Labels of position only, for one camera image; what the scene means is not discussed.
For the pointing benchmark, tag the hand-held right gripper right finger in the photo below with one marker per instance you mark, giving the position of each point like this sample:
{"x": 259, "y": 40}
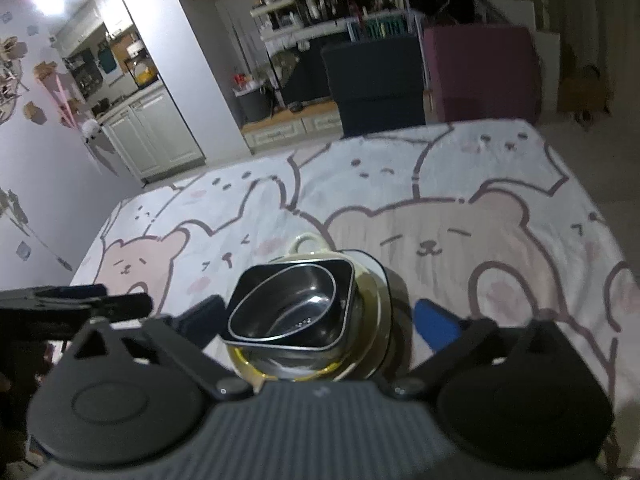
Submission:
{"x": 435, "y": 325}

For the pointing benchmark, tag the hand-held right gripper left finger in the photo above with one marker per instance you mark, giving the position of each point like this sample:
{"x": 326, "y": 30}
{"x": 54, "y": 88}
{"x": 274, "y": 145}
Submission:
{"x": 205, "y": 317}

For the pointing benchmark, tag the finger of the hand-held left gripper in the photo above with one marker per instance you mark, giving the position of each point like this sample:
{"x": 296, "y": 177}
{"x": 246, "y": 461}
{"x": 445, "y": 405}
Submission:
{"x": 115, "y": 304}

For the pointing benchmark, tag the small rectangular steel tray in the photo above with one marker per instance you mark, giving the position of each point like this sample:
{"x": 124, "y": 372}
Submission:
{"x": 280, "y": 300}

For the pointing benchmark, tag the white square plate black rim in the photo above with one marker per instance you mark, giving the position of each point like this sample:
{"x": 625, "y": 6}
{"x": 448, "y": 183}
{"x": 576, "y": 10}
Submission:
{"x": 370, "y": 260}

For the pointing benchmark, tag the large rectangular steel tray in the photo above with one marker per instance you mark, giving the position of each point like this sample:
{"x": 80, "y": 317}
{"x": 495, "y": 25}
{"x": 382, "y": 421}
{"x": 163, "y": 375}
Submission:
{"x": 345, "y": 305}

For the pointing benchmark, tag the bear-print tablecloth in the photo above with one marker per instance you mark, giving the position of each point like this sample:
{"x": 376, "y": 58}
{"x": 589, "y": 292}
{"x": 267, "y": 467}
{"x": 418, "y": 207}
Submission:
{"x": 450, "y": 200}

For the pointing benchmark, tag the white plush toy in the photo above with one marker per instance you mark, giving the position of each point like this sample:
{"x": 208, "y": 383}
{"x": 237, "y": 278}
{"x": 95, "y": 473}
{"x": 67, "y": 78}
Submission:
{"x": 90, "y": 131}

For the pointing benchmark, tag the white kitchen cabinet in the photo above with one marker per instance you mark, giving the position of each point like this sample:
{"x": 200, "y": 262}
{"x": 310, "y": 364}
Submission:
{"x": 155, "y": 130}

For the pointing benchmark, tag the low wooden-top cabinet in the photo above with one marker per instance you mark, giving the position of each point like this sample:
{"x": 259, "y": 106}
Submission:
{"x": 280, "y": 132}

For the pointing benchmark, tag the grey bucket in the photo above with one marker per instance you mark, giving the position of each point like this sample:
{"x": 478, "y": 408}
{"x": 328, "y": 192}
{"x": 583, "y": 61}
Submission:
{"x": 254, "y": 105}

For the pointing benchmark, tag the yellow container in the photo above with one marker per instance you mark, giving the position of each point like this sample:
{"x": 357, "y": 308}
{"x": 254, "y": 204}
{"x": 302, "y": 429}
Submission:
{"x": 142, "y": 72}

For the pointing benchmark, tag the navy blue chair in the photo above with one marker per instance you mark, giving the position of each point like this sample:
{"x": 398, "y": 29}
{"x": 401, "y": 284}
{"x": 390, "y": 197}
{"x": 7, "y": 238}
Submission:
{"x": 375, "y": 85}

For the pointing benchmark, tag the purple chair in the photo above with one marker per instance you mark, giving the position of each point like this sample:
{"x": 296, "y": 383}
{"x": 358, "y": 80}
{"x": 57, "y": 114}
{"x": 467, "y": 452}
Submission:
{"x": 480, "y": 75}

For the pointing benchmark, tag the cardboard box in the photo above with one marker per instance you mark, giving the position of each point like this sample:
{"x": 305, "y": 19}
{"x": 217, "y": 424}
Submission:
{"x": 585, "y": 92}

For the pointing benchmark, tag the white metal shelf rack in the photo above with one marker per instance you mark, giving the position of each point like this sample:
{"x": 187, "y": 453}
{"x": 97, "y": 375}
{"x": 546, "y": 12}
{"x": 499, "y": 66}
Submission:
{"x": 285, "y": 35}

